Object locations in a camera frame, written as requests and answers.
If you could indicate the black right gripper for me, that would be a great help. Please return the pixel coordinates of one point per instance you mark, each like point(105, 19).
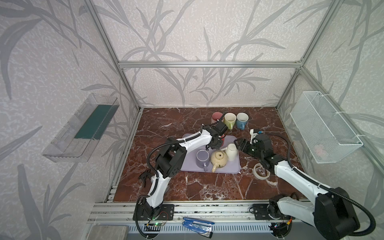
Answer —
point(245, 146)

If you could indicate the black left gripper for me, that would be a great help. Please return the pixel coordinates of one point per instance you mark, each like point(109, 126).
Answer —
point(216, 140)

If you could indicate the red mug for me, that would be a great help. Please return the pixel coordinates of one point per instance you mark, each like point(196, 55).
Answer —
point(222, 141)

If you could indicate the pink patterned mug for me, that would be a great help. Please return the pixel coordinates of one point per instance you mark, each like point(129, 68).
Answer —
point(217, 116)

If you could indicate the light green mug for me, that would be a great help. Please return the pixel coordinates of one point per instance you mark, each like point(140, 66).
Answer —
point(230, 120)

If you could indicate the white mug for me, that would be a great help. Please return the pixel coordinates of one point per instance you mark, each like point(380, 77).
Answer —
point(231, 151)

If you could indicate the blue mug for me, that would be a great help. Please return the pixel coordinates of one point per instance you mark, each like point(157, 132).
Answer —
point(242, 120)

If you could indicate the purple mug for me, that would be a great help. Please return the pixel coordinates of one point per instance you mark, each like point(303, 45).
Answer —
point(203, 159)

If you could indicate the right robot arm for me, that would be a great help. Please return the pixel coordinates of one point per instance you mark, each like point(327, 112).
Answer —
point(330, 210)

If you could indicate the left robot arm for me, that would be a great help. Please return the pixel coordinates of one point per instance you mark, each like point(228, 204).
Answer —
point(167, 159)

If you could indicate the clear tape roll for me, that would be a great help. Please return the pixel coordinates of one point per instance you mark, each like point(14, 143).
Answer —
point(260, 172)

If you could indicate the lavender plastic tray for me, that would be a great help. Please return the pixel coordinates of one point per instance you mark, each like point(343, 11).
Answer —
point(190, 162)

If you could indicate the blue stapler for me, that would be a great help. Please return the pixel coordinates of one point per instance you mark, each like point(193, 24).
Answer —
point(203, 228)

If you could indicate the green circuit board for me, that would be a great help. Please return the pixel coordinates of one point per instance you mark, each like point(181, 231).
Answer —
point(154, 226)

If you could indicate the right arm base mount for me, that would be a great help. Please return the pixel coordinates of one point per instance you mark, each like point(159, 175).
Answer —
point(266, 211)

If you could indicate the white wire basket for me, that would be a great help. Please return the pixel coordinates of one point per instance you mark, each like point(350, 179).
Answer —
point(326, 133)

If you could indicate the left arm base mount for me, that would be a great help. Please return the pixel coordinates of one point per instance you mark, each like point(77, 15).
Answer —
point(164, 212)

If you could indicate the clear plastic wall bin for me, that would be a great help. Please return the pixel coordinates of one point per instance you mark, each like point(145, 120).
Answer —
point(78, 139)

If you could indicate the aluminium frame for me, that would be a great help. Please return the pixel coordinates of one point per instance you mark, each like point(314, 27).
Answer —
point(297, 65)

